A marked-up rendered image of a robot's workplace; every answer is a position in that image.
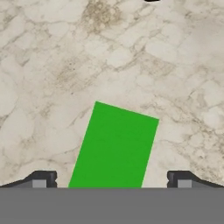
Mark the green sponge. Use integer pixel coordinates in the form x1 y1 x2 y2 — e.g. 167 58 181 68
67 101 160 189

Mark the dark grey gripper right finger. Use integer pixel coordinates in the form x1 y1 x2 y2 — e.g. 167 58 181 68
166 170 224 189

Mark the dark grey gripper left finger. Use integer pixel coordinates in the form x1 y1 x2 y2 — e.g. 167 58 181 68
0 170 59 189

